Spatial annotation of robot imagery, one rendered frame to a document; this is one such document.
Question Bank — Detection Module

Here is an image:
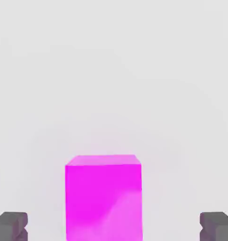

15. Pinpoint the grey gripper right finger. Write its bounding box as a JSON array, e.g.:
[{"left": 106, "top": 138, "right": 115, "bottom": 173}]
[{"left": 199, "top": 211, "right": 228, "bottom": 241}]

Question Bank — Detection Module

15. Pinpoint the small magenta cube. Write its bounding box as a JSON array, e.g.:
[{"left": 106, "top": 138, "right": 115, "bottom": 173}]
[{"left": 64, "top": 154, "right": 144, "bottom": 241}]

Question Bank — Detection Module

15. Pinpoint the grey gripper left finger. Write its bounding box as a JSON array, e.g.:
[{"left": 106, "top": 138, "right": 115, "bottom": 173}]
[{"left": 0, "top": 211, "right": 29, "bottom": 241}]

